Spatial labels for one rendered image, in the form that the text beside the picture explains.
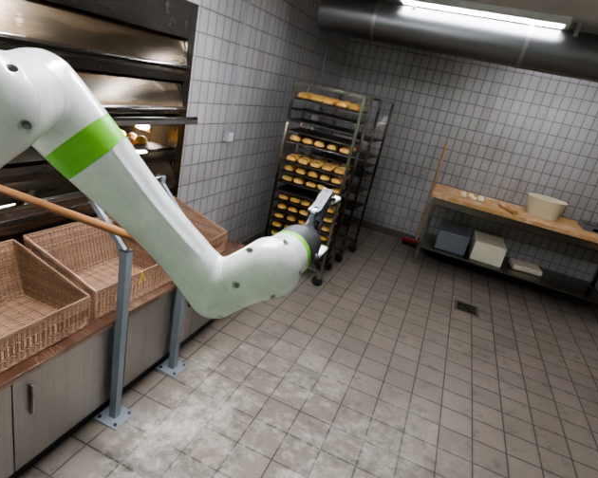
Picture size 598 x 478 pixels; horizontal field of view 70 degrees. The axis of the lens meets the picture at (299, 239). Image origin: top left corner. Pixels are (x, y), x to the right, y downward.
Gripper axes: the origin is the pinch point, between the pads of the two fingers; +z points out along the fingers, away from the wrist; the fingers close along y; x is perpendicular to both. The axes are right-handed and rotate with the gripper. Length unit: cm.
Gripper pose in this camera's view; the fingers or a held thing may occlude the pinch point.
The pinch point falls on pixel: (327, 223)
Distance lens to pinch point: 107.4
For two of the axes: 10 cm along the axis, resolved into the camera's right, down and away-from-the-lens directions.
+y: -2.0, 9.2, 3.4
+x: 9.1, 3.1, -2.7
